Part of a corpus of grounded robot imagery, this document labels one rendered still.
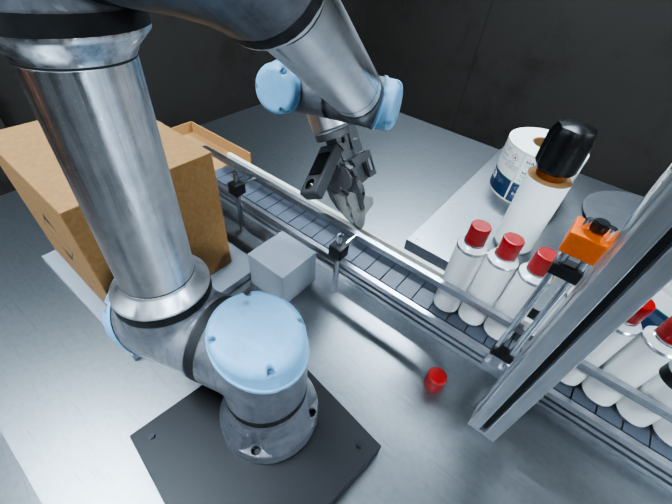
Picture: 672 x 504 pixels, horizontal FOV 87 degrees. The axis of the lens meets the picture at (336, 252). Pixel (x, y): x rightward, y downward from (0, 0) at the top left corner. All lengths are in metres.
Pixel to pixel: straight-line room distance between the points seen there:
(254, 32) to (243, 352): 0.30
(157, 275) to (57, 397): 0.39
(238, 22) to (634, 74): 2.88
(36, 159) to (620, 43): 2.94
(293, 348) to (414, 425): 0.31
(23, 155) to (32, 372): 0.36
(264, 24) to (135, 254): 0.25
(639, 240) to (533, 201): 0.47
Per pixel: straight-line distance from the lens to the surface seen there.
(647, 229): 0.39
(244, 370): 0.41
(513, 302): 0.66
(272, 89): 0.60
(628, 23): 3.03
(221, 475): 0.61
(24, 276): 1.00
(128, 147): 0.35
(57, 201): 0.62
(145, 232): 0.39
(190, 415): 0.65
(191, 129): 1.40
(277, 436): 0.55
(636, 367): 0.68
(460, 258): 0.64
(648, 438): 0.79
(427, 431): 0.67
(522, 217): 0.88
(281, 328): 0.43
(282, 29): 0.28
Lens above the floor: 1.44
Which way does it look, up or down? 44 degrees down
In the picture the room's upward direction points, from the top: 6 degrees clockwise
